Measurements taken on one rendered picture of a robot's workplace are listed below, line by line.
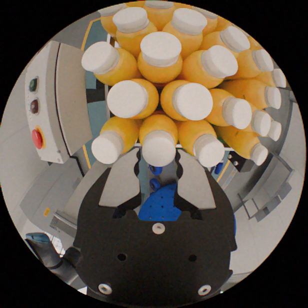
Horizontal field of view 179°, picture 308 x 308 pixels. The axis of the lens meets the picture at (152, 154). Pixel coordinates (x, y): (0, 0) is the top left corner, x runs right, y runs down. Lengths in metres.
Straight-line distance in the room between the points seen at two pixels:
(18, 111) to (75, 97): 2.53
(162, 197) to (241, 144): 0.24
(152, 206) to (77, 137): 0.23
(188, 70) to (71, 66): 0.19
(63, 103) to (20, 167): 2.60
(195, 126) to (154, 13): 0.20
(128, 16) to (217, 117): 0.18
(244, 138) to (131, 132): 0.22
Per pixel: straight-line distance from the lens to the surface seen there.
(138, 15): 0.15
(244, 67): 0.23
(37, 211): 1.66
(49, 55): 0.19
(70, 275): 0.57
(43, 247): 0.50
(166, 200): 0.28
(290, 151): 3.52
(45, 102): 0.16
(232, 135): 0.26
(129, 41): 0.17
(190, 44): 0.17
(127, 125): 0.15
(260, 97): 0.23
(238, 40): 0.17
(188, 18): 0.15
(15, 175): 2.74
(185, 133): 0.15
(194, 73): 0.15
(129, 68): 0.15
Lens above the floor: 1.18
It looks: 58 degrees down
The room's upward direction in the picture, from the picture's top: 174 degrees counter-clockwise
